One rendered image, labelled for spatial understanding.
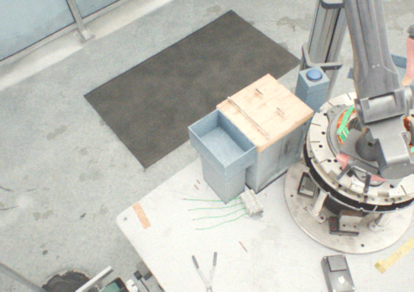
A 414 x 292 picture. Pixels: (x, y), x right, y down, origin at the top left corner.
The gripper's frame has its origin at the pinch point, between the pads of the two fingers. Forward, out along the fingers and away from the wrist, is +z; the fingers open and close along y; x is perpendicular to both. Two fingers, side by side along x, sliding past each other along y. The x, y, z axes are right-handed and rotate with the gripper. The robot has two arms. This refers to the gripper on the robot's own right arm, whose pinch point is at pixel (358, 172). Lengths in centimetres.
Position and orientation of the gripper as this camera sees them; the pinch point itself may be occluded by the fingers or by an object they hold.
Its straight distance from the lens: 93.3
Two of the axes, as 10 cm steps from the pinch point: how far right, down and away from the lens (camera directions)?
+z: 0.5, 5.7, 8.2
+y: 8.4, 4.2, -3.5
